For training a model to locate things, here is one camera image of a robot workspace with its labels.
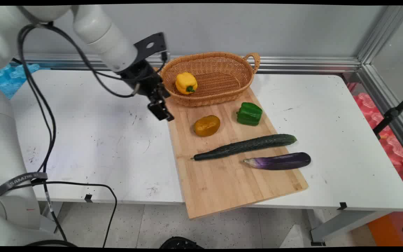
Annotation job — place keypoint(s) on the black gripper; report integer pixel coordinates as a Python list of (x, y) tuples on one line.
[(141, 76)]

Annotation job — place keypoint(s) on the yellow-brown potato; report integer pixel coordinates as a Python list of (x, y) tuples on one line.
[(207, 125)]

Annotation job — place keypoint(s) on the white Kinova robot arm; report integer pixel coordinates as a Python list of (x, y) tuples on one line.
[(96, 28)]

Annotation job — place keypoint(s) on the yellow bell pepper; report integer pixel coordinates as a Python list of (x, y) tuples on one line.
[(186, 83)]

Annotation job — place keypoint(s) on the woven wicker basket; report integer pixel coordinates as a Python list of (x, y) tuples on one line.
[(219, 75)]

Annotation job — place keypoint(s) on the green bell pepper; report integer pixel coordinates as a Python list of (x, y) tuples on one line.
[(249, 113)]

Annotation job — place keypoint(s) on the long dark green cucumber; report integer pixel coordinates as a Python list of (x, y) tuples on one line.
[(247, 146)]

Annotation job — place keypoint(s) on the wooden cutting board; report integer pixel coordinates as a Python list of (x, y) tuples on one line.
[(229, 182)]

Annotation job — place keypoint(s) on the small black table clip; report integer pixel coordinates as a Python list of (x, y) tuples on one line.
[(88, 198), (342, 205)]

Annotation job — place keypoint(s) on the purple eggplant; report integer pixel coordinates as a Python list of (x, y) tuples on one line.
[(282, 161)]

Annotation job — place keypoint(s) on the black round floor object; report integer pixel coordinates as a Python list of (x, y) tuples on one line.
[(180, 242)]

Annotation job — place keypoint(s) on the blue foam mat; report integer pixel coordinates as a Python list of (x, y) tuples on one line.
[(9, 78)]

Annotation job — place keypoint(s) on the grey metal table leg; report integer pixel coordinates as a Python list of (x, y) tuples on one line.
[(341, 225)]

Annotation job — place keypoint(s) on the black tripod leg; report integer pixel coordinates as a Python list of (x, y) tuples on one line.
[(392, 113)]

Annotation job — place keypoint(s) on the red foam mat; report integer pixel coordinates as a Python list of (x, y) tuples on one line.
[(392, 143)]

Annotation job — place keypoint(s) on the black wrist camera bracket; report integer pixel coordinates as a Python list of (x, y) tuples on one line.
[(150, 44)]

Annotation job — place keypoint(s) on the long aluminium frame rail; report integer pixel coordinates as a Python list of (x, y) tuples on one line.
[(292, 63)]

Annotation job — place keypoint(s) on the short aluminium frame rail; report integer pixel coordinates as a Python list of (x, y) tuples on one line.
[(383, 94)]

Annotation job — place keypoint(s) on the aluminium frame post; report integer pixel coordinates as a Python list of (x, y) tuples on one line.
[(383, 33)]

